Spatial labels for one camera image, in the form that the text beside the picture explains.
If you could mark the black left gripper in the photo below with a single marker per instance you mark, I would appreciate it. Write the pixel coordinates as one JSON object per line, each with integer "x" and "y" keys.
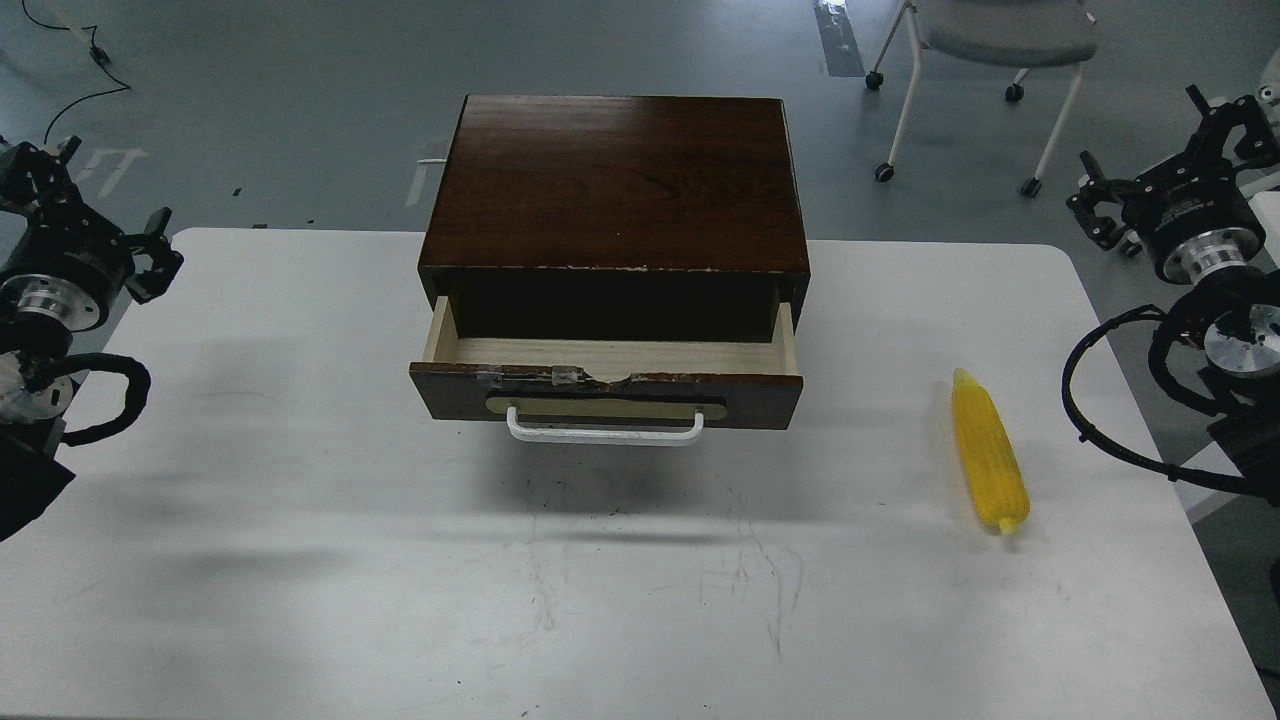
{"x": 66, "y": 239}

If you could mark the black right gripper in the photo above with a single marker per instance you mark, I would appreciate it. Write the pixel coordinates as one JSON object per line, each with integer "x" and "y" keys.
{"x": 1192, "y": 196}

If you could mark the yellow corn cob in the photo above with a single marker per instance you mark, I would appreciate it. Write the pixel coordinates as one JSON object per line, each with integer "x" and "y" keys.
{"x": 990, "y": 465}

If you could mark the wooden drawer with white handle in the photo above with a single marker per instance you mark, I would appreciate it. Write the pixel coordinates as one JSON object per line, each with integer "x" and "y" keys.
{"x": 611, "y": 392}

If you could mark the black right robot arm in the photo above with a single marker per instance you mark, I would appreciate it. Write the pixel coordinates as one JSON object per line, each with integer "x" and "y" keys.
{"x": 1215, "y": 350}

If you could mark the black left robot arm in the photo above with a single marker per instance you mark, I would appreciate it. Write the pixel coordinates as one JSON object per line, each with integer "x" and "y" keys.
{"x": 41, "y": 314}

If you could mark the grey office chair on wheels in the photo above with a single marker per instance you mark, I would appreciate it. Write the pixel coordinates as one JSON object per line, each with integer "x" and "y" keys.
{"x": 1024, "y": 35}

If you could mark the dark wooden cabinet box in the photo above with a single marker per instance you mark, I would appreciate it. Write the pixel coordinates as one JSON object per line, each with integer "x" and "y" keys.
{"x": 671, "y": 218}

